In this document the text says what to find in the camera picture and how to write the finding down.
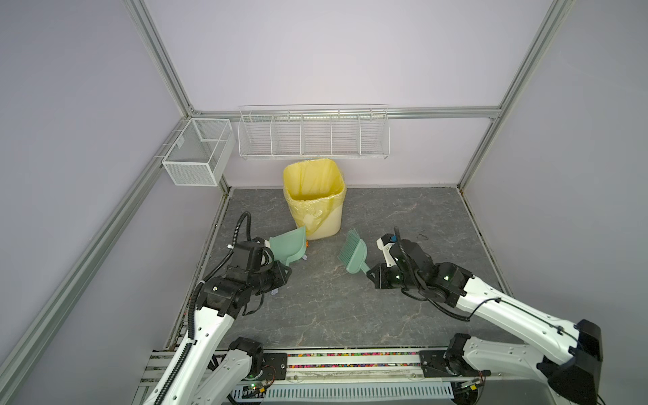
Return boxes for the green hand brush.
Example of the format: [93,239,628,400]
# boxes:
[339,229,370,274]

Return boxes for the green plastic dustpan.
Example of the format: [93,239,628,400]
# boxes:
[266,226,307,266]

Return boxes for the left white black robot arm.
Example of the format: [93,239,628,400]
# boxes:
[145,211,292,404]

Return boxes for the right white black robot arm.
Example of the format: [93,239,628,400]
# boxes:
[360,231,603,404]

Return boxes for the yellow lined trash bin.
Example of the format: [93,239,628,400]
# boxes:
[283,159,347,241]

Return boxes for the small white mesh basket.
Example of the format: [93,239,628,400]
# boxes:
[162,118,236,187]

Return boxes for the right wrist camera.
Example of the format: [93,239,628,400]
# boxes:
[376,233,397,268]

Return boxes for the aluminium front rail frame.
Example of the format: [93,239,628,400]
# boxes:
[132,345,583,405]

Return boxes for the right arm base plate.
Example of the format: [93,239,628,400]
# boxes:
[418,350,479,378]

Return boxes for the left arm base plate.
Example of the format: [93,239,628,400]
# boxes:
[245,352,288,381]

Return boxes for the long white wire shelf basket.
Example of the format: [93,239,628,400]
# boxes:
[238,104,391,160]

